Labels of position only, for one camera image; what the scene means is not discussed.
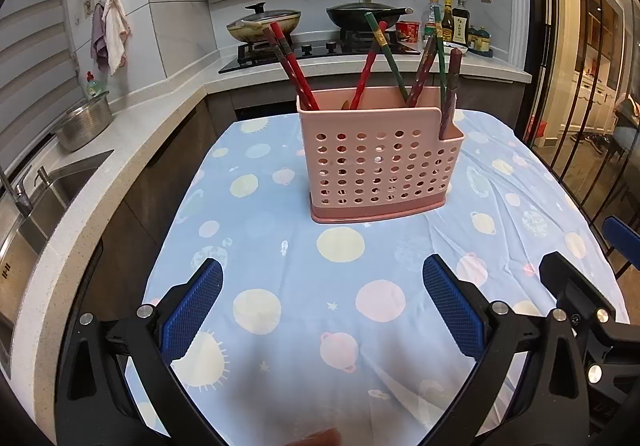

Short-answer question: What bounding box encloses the green chopstick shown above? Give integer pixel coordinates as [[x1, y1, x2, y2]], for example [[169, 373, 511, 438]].
[[432, 6, 448, 104], [364, 12, 408, 104]]

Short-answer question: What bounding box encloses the chrome kitchen faucet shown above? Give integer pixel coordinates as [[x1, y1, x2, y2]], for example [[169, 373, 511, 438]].
[[0, 165, 33, 217]]

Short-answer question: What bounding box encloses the white hanging towel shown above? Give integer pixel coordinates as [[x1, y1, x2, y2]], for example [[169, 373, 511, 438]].
[[102, 0, 132, 76]]

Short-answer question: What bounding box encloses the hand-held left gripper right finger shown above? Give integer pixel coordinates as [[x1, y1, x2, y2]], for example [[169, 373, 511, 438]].
[[422, 253, 593, 446]]

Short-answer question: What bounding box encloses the clear bottle yellow cap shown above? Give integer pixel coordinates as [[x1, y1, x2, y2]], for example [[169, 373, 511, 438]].
[[421, 0, 441, 41]]

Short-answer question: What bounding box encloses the green dish soap bottle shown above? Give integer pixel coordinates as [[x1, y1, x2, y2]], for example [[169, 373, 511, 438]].
[[84, 70, 110, 99]]

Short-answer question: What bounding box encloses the stainless steel pot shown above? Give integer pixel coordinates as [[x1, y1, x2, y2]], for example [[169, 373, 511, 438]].
[[51, 90, 113, 153]]

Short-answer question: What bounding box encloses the stainless steel sink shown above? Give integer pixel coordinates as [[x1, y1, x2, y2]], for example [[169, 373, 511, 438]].
[[0, 149, 116, 367]]

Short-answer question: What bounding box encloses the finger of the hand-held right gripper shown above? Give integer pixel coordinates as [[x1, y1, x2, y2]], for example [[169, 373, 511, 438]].
[[539, 251, 618, 327], [602, 216, 640, 271]]

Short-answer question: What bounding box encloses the pink perforated utensil holder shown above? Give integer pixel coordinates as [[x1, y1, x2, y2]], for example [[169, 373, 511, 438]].
[[296, 93, 466, 225]]

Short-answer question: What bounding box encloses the dark soy sauce bottle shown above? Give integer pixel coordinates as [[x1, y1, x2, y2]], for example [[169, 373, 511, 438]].
[[452, 0, 472, 46]]

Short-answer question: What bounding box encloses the beige frying pan with lid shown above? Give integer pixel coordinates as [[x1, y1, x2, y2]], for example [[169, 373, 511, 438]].
[[226, 2, 302, 44]]

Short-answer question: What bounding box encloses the brown sauce bottle yellow cap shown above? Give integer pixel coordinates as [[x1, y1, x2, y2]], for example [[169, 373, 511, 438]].
[[441, 0, 456, 44]]

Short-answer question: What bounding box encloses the black gas stove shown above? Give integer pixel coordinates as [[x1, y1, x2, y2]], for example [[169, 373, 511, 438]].
[[218, 28, 422, 74]]

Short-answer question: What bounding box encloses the white window blind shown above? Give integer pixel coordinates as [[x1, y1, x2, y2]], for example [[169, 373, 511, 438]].
[[0, 0, 91, 171]]

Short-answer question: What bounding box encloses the black wok with lid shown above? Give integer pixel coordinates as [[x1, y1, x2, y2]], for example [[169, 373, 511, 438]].
[[326, 0, 415, 29]]

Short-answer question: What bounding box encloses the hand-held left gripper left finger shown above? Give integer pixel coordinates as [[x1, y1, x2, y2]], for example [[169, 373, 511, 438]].
[[55, 257, 224, 446]]

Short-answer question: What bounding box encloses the brown twisted chopstick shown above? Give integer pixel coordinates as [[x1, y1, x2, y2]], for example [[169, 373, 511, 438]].
[[439, 48, 463, 139]]

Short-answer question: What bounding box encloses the pink hanging cloth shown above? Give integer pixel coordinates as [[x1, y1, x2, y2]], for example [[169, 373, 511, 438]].
[[91, 2, 108, 71]]

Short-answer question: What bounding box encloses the blue planet print tablecloth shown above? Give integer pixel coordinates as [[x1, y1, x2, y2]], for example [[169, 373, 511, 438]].
[[122, 108, 631, 446]]

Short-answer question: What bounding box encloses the black framed glass door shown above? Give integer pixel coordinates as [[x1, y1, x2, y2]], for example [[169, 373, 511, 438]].
[[520, 0, 640, 287]]

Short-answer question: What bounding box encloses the grey chair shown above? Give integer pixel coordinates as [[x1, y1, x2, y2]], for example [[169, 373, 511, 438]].
[[614, 94, 640, 157]]

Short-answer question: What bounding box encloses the dark red chopstick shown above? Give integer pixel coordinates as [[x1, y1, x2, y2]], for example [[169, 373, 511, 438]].
[[406, 38, 436, 107], [348, 20, 388, 110]]

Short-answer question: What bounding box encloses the pair of red chopsticks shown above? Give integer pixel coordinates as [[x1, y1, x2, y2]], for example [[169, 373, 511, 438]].
[[261, 28, 313, 110], [269, 22, 321, 110]]

